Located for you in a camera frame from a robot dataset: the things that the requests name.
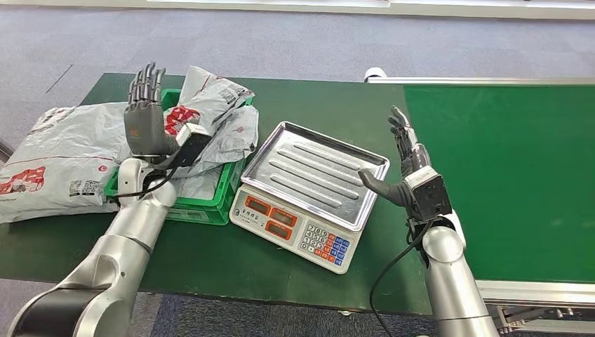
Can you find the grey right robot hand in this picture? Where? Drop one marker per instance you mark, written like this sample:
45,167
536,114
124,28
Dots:
404,190

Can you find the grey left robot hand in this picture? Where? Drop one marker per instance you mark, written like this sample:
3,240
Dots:
144,130

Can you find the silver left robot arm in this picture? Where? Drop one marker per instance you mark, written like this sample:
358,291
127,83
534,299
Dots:
116,260

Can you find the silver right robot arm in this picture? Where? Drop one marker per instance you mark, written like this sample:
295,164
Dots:
451,293

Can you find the white conveyor roller end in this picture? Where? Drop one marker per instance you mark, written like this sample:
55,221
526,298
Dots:
375,74

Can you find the large flat grey mailer bag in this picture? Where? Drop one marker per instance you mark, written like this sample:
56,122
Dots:
60,144

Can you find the white scale with steel tray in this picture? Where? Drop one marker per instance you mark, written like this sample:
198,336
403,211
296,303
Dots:
316,172

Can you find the green plastic crate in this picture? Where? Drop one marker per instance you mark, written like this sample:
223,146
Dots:
204,211

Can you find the dark green table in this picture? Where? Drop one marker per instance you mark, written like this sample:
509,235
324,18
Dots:
316,102

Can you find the grey metal bar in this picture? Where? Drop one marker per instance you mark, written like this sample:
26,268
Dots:
4,150

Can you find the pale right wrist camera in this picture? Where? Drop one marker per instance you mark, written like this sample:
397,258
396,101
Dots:
430,193

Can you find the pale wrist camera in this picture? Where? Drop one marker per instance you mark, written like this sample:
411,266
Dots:
193,139
430,193

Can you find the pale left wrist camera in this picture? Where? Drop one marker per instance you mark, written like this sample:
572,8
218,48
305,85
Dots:
193,139

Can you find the aluminium conveyor frame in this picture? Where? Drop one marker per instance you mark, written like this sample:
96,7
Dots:
488,82

